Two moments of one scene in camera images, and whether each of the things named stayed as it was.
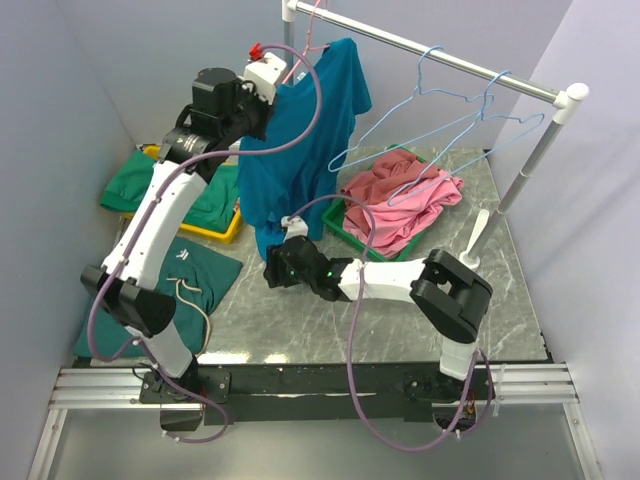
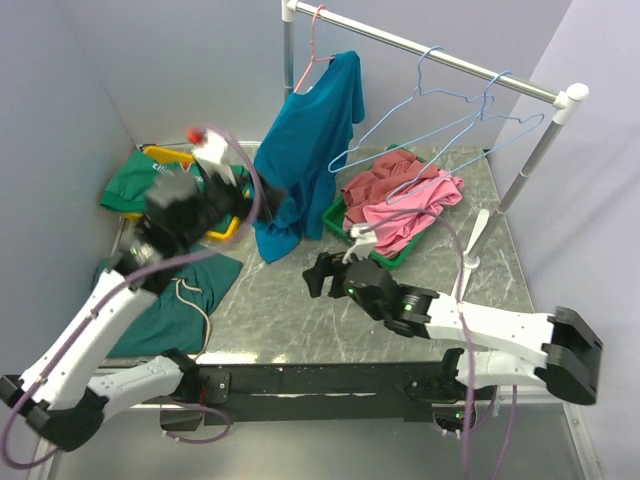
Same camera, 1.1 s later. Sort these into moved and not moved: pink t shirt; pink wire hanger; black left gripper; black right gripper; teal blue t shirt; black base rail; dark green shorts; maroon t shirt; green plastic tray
Moved: teal blue t shirt; pink wire hanger; black right gripper; black left gripper
Not moved: dark green shorts; green plastic tray; pink t shirt; maroon t shirt; black base rail
